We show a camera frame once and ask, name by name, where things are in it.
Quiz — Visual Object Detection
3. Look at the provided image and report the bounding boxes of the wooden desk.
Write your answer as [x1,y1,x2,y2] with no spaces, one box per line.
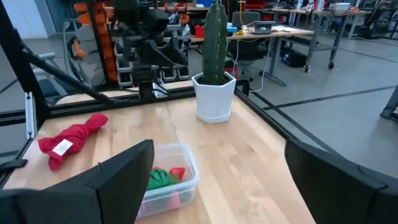
[188,26,315,88]

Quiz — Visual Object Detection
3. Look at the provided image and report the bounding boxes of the grey storage bins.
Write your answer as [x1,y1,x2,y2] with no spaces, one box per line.
[114,43,192,88]

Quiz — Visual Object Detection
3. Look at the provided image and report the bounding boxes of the long work table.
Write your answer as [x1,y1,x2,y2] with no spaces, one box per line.
[272,6,373,73]

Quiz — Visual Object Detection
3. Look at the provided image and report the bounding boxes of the clear plastic tupperware container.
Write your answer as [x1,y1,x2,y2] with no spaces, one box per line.
[136,142,200,220]

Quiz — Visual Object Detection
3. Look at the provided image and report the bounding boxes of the red box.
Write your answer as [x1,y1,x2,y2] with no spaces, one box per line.
[194,24,206,39]

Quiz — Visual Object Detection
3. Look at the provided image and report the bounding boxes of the black table leg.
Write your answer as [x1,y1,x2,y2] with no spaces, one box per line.
[379,85,398,121]

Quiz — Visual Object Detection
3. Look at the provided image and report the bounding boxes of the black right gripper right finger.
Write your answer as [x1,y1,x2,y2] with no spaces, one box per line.
[284,138,398,224]

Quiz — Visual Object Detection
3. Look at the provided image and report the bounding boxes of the dark office chair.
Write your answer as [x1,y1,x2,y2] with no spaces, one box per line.
[228,11,272,82]

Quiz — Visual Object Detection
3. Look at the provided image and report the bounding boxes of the grey laptop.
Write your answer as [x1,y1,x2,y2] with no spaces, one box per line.
[252,21,274,35]

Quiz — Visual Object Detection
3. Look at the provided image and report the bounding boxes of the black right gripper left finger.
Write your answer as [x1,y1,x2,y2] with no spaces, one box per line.
[30,139,155,224]

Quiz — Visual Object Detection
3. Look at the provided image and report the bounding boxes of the red strawberry long green stem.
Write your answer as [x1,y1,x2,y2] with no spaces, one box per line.
[169,167,187,181]

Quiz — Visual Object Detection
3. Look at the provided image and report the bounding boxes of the green cactus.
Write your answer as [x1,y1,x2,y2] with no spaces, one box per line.
[201,0,229,86]

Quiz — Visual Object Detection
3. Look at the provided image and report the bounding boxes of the red cloth with white label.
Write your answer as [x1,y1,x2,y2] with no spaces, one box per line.
[37,113,109,172]

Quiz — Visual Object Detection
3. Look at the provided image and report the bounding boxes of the small red fruit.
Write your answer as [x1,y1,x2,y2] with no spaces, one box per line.
[167,191,182,210]

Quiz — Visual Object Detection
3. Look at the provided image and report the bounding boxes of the green watermelon ball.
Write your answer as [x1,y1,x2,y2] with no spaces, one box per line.
[146,169,175,191]

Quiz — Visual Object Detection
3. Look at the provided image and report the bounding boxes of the white box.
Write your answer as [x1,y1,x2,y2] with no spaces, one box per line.
[328,2,351,11]

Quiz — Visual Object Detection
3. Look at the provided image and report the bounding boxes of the white hexagonal planter pot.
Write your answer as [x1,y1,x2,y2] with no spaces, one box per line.
[191,71,237,124]

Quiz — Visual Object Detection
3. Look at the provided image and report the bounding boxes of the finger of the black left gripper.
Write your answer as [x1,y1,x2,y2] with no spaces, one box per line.
[170,39,189,65]
[146,40,175,67]

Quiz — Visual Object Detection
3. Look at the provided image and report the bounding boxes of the black table clamp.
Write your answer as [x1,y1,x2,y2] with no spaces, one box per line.
[0,158,29,175]

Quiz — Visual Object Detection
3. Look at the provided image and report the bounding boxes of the aluminium bar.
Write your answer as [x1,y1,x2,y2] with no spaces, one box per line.
[24,91,37,140]

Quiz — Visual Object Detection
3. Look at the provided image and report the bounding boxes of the orange parts rack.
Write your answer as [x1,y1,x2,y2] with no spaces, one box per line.
[73,0,121,82]

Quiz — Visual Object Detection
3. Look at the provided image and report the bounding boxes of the black bag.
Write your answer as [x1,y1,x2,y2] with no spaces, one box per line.
[281,46,309,68]

